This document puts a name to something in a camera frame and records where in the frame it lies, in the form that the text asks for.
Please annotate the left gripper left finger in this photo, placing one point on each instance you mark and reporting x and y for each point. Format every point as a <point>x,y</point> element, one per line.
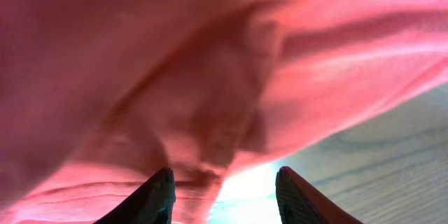
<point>150,203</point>

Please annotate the red soccer t-shirt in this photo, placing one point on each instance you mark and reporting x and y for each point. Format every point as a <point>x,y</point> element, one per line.
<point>97,95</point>

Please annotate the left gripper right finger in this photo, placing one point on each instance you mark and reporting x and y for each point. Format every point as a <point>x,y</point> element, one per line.
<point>299,202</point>

